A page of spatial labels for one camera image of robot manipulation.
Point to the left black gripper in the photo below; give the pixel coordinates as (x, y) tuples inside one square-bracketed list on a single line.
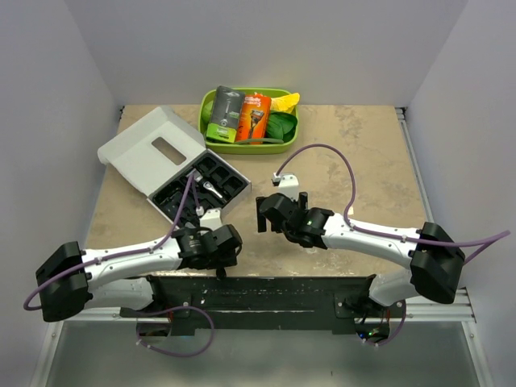
[(229, 259)]

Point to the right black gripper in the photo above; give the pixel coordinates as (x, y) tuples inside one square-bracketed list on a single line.
[(301, 202)]

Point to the black silver hair clipper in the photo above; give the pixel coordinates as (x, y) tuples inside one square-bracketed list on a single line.
[(206, 184)]

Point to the white clipper kit box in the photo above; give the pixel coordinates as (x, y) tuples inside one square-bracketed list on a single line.
[(156, 155)]

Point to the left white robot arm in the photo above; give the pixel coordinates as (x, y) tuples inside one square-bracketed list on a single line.
[(72, 280)]

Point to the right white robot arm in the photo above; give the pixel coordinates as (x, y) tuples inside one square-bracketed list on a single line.
[(429, 265)]

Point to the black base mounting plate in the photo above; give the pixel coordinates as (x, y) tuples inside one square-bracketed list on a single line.
[(263, 303)]

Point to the green cloth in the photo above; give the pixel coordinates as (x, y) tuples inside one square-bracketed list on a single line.
[(281, 126)]

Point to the green plastic basket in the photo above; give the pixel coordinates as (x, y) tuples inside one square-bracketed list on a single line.
[(268, 146)]

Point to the orange razor package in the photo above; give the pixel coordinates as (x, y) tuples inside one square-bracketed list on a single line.
[(254, 117)]

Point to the yellow cloth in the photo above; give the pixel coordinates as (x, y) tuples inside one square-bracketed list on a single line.
[(285, 103)]

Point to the grey green razor package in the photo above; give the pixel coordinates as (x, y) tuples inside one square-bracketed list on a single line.
[(225, 115)]

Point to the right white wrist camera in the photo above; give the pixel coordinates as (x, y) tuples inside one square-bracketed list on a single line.
[(286, 184)]

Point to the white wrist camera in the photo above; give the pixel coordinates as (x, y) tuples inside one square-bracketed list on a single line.
[(286, 184), (211, 219)]

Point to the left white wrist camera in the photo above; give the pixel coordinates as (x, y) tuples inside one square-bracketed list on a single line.
[(211, 219)]

